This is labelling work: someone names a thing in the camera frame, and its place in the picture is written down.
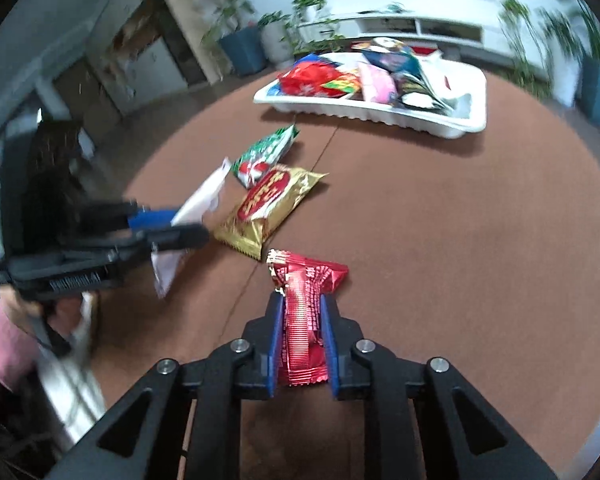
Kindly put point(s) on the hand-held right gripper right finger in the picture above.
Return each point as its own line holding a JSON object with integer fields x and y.
{"x": 331, "y": 350}

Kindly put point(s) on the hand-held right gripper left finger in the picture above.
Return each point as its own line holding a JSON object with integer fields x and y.
{"x": 275, "y": 350}

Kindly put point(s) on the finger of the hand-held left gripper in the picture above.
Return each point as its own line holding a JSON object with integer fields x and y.
{"x": 152, "y": 217}
{"x": 180, "y": 237}

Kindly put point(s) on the long white snack packet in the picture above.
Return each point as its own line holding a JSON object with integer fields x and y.
{"x": 200, "y": 200}

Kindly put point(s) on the crinkled red snack packet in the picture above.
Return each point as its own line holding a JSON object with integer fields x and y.
{"x": 302, "y": 310}

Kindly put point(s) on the white plastic tray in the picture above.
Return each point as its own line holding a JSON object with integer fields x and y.
{"x": 380, "y": 116}

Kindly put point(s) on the pink snack packet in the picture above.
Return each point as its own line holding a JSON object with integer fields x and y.
{"x": 377, "y": 82}

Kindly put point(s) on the black snack packet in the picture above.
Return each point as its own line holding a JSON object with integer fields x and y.
{"x": 415, "y": 87}

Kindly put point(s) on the blue cake packet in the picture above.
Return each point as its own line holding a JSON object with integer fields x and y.
{"x": 397, "y": 61}

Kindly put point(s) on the light blue snack packet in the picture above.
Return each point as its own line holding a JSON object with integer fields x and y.
{"x": 382, "y": 44}

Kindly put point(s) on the plain white snack packet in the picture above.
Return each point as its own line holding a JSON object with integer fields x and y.
{"x": 437, "y": 72}

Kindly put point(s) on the person's left hand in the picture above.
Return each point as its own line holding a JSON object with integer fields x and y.
{"x": 5, "y": 350}

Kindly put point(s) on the gold red snack packet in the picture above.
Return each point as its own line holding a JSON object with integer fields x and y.
{"x": 267, "y": 205}

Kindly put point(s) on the green snack packet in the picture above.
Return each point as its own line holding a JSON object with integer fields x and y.
{"x": 262, "y": 152}

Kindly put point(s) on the white clothing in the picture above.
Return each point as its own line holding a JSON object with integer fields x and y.
{"x": 75, "y": 395}

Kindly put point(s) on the brown cabinet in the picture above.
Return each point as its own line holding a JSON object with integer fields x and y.
{"x": 130, "y": 45}

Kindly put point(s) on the tall plant in blue pot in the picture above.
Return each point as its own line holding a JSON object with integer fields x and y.
{"x": 240, "y": 45}

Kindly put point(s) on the shiny red snack packet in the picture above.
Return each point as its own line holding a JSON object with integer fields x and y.
{"x": 305, "y": 77}

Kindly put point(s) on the plant in ribbed white pot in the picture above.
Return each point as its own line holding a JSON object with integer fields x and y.
{"x": 275, "y": 42}

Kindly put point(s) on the trailing green plant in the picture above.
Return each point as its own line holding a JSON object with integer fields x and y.
{"x": 312, "y": 20}

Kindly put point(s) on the white television cabinet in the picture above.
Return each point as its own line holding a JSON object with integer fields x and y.
{"x": 430, "y": 20}

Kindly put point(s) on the trailing plant on cabinet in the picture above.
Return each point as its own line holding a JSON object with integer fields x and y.
{"x": 522, "y": 40}

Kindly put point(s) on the broad-leaf plant in blue pot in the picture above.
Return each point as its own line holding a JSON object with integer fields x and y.
{"x": 597, "y": 85}

